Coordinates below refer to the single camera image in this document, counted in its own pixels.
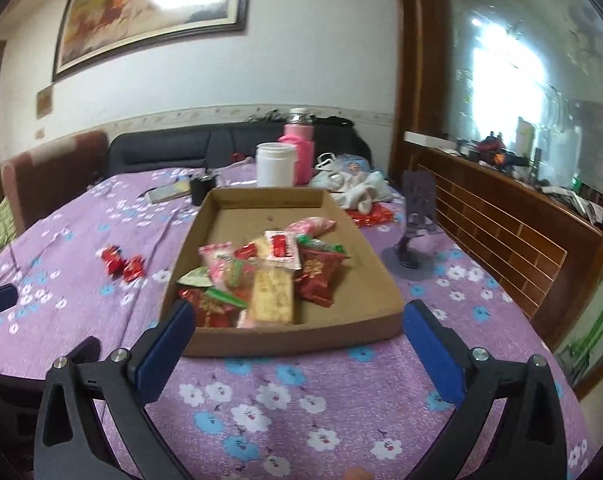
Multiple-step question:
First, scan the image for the small red candy packet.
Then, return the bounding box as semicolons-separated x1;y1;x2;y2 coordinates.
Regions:
100;245;145;283

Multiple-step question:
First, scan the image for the green white candy packet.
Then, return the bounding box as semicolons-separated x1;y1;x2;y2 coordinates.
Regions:
218;256;256;292

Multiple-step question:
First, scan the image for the large dark red snack packet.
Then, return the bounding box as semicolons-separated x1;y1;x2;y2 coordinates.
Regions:
295;248;346;308

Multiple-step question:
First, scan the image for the brown armchair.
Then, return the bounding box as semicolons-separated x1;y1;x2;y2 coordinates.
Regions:
1;130;108;235

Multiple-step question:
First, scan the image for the grey phone stand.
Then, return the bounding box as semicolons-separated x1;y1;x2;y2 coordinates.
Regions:
381;170;437;282

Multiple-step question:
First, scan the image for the yellow blue book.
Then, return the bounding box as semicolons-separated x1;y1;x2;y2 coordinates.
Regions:
143;180;191;204

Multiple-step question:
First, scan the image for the black cup with tool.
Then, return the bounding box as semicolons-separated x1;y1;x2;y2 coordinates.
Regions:
190;170;217;207

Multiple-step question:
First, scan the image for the black leather sofa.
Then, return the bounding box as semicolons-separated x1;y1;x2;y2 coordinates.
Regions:
104;118;373;177

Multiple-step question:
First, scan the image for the beige biscuit packet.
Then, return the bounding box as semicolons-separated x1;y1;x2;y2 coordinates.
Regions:
247;266;295;325

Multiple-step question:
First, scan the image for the cardboard tray box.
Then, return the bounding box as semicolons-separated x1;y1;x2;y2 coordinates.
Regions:
160;188;403;358

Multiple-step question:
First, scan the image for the pink long snack packet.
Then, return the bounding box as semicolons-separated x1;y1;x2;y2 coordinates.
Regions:
284;217;336;237

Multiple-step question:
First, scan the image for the white socks pile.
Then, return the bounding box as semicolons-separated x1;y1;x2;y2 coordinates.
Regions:
308;171;393;214

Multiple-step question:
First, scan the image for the white plastic jar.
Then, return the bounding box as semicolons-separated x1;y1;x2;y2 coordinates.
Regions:
256;142;297;188

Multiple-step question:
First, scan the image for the framed horse painting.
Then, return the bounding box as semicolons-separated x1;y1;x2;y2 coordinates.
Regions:
52;0;248;82

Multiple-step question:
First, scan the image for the pink sleeved thermos bottle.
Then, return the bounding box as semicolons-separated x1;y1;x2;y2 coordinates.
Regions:
279;107;315;185

